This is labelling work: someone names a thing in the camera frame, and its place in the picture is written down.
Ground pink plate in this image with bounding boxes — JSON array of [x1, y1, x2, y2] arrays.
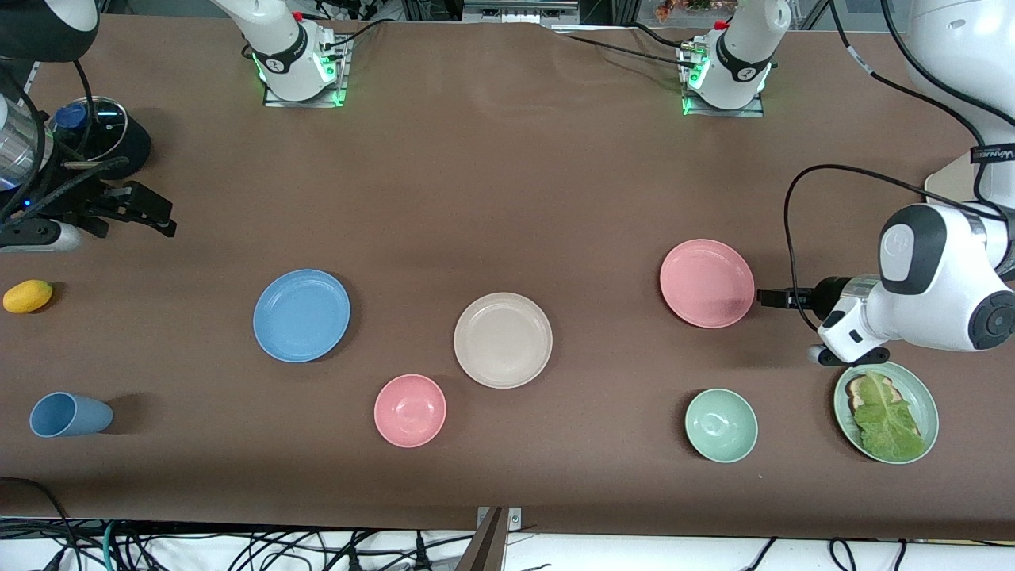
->
[[659, 239, 756, 329]]

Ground blue plate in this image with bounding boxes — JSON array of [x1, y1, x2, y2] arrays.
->
[[253, 269, 351, 364]]

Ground glass lid blue knob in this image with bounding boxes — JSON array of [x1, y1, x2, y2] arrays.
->
[[48, 97, 128, 163]]

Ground toasted bread slice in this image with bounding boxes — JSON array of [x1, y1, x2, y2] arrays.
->
[[845, 374, 897, 413]]

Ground yellow lemon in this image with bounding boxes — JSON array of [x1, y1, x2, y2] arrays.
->
[[2, 279, 54, 314]]

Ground green lettuce leaf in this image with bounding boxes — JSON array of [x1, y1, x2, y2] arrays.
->
[[852, 370, 925, 462]]

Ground small green bowl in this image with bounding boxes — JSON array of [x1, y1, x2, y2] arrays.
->
[[684, 388, 759, 463]]

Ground green plate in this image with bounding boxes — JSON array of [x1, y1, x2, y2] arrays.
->
[[833, 361, 940, 465]]

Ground beige toaster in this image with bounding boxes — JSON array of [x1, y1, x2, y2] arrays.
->
[[924, 151, 982, 209]]

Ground blue plastic cup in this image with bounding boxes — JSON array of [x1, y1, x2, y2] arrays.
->
[[29, 392, 114, 439]]

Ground beige plate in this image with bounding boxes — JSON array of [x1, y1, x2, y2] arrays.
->
[[454, 292, 553, 389]]

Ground brown table cloth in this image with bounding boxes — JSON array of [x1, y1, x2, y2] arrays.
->
[[0, 14, 1015, 540]]

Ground orange artificial flowers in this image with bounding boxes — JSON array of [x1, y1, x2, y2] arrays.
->
[[654, 0, 738, 21]]

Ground small pink bowl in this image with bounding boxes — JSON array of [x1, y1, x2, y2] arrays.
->
[[373, 374, 447, 449]]

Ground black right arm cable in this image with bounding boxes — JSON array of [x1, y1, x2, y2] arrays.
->
[[0, 59, 129, 227]]

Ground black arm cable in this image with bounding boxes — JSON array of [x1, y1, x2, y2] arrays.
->
[[0, 59, 129, 227], [783, 0, 1015, 334]]

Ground black pot blue handle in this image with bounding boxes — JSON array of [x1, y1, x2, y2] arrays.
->
[[49, 97, 151, 182]]

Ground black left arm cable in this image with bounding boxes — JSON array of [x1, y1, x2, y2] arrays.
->
[[783, 0, 1015, 334]]

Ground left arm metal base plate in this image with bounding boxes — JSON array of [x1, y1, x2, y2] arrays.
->
[[682, 44, 764, 118]]

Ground black base cable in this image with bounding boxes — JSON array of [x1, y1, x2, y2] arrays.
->
[[555, 32, 692, 71], [321, 16, 389, 50], [633, 22, 692, 52]]

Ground thick black floor cable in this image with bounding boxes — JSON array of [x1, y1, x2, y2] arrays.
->
[[0, 476, 79, 571]]

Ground metal table bracket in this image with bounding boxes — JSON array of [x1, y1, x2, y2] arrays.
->
[[456, 506, 522, 571]]

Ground grey metal frame device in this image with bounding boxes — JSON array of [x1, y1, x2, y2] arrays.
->
[[462, 0, 580, 26]]

